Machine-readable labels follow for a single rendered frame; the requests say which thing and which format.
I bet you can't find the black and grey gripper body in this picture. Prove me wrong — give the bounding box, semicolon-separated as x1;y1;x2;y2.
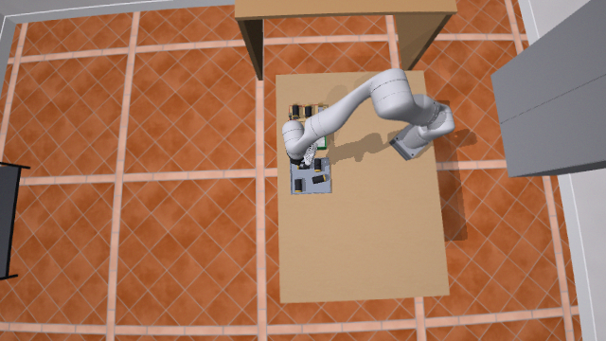
286;142;318;166

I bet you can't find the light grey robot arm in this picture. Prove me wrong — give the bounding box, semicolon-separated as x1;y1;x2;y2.
282;68;455;156

